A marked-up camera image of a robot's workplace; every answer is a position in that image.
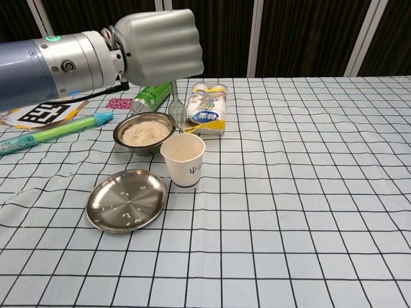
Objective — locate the green blue water pump toy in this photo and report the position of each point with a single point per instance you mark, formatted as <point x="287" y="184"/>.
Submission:
<point x="54" y="131"/>

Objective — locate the metal bowl with oatmeal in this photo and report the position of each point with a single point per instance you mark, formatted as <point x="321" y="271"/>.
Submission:
<point x="146" y="133"/>

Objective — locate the green drink can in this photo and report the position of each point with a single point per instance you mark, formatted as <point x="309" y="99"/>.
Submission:
<point x="151" y="96"/>

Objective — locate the pink patterned card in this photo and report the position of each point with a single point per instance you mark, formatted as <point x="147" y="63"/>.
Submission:
<point x="119" y="103"/>

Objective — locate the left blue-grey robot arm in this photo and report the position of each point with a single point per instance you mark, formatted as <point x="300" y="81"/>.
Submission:
<point x="48" y="67"/>

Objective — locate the white metal frame post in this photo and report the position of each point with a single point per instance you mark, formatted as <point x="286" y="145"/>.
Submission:
<point x="163" y="4"/>
<point x="40" y="16"/>
<point x="255" y="38"/>
<point x="364" y="38"/>

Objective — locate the metal spoon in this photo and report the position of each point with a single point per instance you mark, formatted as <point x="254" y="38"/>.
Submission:
<point x="177" y="110"/>

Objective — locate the white paper cup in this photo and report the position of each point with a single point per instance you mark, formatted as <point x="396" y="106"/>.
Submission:
<point x="184" y="167"/>

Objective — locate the cardboard QR marker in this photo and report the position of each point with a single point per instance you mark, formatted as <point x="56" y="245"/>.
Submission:
<point x="45" y="114"/>

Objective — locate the pack of yogurt bottles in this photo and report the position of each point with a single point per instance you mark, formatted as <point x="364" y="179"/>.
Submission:
<point x="207" y="109"/>

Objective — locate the light blue checked tablecloth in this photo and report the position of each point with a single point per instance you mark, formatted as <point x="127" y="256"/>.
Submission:
<point x="289" y="208"/>

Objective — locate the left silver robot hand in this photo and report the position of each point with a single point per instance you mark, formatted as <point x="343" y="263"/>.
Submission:
<point x="160" y="48"/>

